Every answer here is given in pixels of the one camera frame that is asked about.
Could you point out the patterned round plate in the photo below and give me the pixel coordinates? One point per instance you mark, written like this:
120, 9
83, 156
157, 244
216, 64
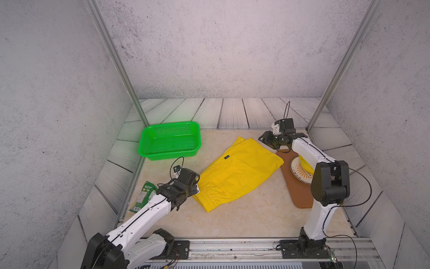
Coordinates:
299, 172

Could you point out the metal frame post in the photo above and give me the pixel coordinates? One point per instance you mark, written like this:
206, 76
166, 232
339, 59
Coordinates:
108, 43
357, 38

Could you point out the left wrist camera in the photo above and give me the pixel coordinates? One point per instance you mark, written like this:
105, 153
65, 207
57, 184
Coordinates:
177, 170

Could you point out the green plastic basket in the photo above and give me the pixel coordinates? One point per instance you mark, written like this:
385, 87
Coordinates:
170, 140

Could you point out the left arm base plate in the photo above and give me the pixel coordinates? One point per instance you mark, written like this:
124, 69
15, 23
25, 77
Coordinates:
178, 250

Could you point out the green snack bag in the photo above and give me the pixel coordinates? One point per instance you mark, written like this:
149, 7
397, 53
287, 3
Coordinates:
145, 195

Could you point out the yellow banana bunch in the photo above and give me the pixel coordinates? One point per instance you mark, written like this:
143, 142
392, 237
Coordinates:
306, 166

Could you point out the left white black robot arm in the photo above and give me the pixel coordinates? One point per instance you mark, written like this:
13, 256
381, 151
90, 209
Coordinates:
124, 247

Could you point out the right metal frame post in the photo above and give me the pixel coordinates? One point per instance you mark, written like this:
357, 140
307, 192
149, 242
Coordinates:
357, 38

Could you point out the left metal frame post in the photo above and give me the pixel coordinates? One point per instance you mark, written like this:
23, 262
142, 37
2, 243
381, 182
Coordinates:
108, 43

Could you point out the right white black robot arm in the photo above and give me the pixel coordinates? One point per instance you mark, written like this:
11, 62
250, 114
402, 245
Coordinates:
330, 182

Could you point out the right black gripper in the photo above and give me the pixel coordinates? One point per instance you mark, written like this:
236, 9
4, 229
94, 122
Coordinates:
267, 135

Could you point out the brown cutting board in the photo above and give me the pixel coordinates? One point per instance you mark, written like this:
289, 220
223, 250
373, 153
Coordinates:
300, 192

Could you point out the aluminium front rail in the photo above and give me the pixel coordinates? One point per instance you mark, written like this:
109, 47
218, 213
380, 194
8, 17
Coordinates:
260, 253

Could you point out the yellow shorts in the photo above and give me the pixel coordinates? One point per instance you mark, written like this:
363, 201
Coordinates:
243, 167

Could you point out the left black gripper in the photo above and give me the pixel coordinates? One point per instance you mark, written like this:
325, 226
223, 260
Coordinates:
194, 187

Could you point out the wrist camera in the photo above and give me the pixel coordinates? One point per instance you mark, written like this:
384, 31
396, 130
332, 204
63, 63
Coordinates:
177, 170
276, 128

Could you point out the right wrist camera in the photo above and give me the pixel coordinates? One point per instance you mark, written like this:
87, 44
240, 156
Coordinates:
276, 128

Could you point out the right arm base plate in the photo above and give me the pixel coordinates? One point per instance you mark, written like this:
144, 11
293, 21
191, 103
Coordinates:
293, 249

